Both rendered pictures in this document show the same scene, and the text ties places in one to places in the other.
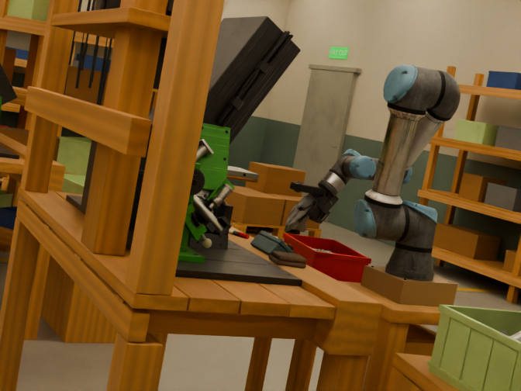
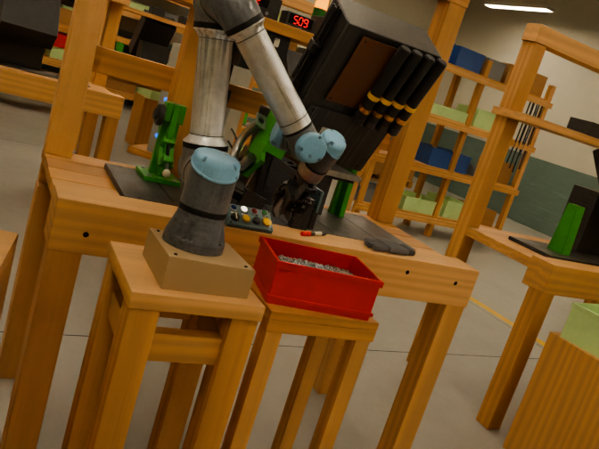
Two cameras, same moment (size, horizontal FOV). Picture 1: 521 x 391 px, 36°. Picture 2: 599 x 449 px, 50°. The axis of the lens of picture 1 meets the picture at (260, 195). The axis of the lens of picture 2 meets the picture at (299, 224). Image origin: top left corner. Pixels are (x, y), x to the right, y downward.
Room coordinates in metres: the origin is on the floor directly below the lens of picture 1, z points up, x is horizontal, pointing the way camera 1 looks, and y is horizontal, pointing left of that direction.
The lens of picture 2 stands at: (2.76, -2.01, 1.38)
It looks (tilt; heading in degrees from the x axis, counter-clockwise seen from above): 12 degrees down; 89
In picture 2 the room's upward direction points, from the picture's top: 17 degrees clockwise
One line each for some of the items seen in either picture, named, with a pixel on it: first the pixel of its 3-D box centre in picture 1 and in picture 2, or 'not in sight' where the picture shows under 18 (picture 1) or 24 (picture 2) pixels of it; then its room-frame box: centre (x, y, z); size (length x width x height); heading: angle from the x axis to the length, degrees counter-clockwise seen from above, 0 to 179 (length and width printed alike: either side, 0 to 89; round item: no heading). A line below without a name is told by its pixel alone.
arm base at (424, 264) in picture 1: (411, 260); (198, 225); (2.54, -0.51, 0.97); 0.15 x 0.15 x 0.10
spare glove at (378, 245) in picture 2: not in sight; (387, 246); (3.10, 0.20, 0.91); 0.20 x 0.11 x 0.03; 31
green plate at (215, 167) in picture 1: (208, 156); (274, 134); (2.62, 0.19, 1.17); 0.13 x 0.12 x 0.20; 28
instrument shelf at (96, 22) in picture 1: (123, 26); (287, 33); (2.53, 0.51, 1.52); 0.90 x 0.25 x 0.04; 28
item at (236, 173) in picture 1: (198, 167); (314, 162); (2.77, 0.23, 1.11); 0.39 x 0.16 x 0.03; 118
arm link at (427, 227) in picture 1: (415, 223); (210, 179); (2.54, -0.49, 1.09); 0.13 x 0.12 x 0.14; 109
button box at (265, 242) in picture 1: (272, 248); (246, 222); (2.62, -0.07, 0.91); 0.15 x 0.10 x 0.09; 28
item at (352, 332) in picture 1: (239, 260); (290, 254); (2.78, 0.03, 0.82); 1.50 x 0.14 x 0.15; 28
